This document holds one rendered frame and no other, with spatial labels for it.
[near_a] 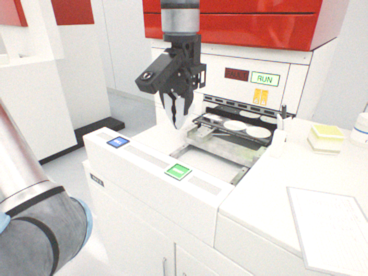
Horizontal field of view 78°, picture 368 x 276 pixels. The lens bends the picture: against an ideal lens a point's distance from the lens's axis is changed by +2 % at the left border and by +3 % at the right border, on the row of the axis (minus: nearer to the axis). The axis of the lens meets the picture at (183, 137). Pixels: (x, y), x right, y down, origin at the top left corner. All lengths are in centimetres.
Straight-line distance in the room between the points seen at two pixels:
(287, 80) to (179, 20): 64
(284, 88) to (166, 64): 66
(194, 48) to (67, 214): 41
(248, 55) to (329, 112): 166
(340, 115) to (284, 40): 173
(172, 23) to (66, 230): 41
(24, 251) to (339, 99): 247
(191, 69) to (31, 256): 41
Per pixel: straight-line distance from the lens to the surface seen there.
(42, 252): 42
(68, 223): 48
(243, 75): 106
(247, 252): 58
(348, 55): 247
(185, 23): 46
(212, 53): 113
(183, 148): 93
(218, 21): 105
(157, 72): 44
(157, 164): 66
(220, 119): 109
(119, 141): 78
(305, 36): 93
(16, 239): 40
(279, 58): 101
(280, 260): 54
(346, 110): 257
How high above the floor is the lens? 135
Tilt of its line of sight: 29 degrees down
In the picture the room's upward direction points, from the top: straight up
